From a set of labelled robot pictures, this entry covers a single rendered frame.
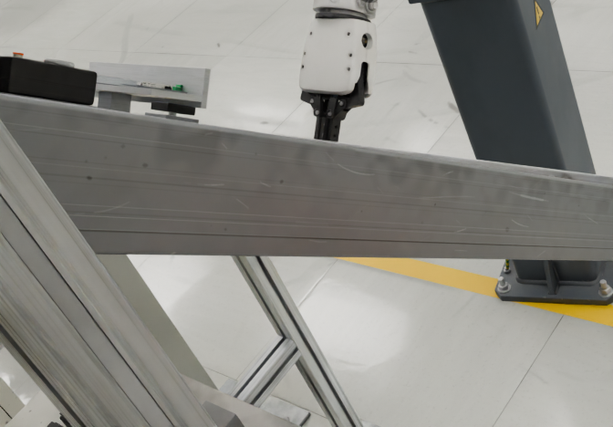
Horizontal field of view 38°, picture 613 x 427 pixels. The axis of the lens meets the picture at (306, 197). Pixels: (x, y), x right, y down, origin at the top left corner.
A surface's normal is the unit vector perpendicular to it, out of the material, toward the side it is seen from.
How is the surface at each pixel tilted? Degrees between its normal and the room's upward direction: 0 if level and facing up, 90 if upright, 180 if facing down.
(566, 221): 90
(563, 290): 0
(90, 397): 90
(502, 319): 0
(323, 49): 47
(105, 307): 90
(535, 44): 90
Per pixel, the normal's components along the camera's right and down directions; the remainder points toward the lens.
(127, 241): 0.71, 0.14
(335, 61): -0.65, -0.02
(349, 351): -0.38, -0.75
